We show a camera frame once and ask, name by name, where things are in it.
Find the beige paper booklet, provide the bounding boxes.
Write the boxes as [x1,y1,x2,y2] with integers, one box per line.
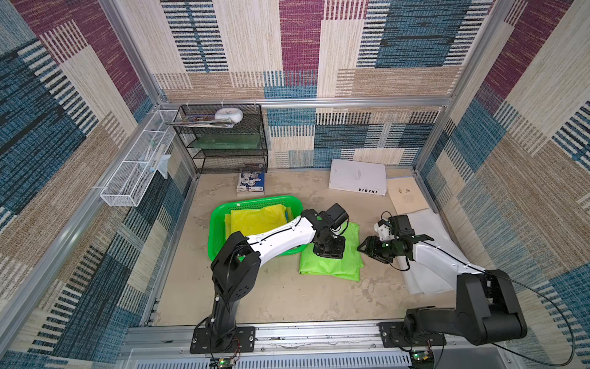
[387,176,430,215]

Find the small yellow raincoat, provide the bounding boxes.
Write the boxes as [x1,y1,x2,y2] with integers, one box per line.
[224,204,293,239]

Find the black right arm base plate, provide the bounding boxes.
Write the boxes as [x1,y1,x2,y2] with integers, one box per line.
[377,321,446,351]

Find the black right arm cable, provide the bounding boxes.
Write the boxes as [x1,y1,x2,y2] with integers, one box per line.
[414,246,576,367]

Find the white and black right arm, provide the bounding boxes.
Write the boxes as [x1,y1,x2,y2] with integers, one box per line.
[357,215,528,346]

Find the white flat box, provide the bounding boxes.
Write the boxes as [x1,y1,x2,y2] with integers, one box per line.
[328,159,387,196]

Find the white round object on shelf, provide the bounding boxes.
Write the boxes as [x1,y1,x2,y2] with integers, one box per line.
[214,108,244,124]

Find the magazines on shelf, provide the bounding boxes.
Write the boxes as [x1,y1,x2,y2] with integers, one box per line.
[168,114,235,129]

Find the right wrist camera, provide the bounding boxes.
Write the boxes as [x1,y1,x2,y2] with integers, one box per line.
[374,220,393,242]

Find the white raincoat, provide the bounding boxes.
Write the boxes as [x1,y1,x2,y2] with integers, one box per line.
[403,209,466,295]

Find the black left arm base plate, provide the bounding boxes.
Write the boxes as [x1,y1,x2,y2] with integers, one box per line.
[189,326,256,355]

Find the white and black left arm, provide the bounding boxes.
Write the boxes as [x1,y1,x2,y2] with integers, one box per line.
[191,204,349,354]

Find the black wire mesh shelf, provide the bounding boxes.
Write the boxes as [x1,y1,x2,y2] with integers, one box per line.
[172,104,268,175]

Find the white wire wall basket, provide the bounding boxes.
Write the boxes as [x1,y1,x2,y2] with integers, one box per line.
[100,110,175,207]

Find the lime green raincoat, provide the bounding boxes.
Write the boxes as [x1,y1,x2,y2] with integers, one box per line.
[299,223,364,282]

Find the green perforated plastic basket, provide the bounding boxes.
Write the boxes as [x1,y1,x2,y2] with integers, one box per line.
[207,195,304,261]

